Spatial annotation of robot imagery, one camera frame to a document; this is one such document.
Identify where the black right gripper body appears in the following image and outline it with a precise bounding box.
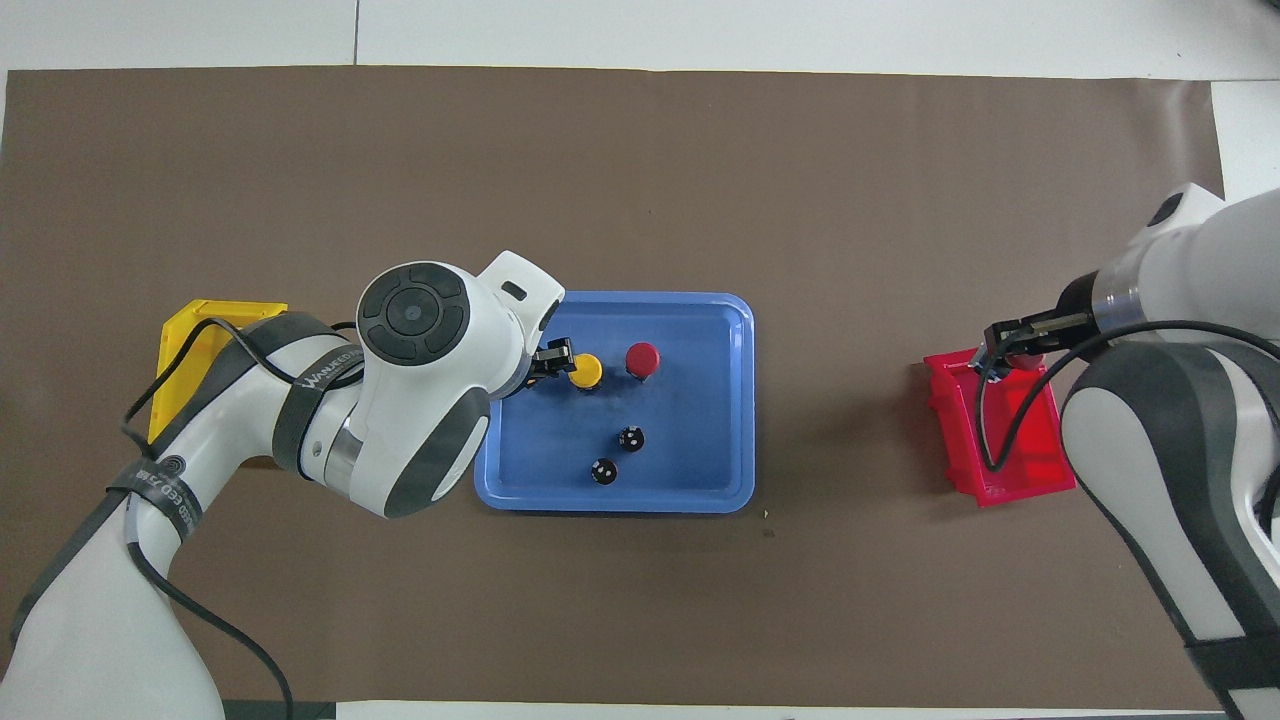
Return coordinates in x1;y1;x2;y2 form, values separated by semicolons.
1048;306;1099;353

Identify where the red plastic bin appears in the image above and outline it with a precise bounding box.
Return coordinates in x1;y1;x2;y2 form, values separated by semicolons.
922;345;1078;508

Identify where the blue plastic tray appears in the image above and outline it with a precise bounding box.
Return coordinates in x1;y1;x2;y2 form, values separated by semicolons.
473;291;756;514

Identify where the brown table mat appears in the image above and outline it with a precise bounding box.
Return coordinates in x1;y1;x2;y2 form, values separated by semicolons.
0;65;1259;711

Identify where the yellow plastic bin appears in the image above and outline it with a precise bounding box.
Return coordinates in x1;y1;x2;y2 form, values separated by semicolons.
148;299;289;446

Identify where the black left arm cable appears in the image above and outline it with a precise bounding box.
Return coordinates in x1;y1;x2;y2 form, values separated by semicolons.
120;317;363;720

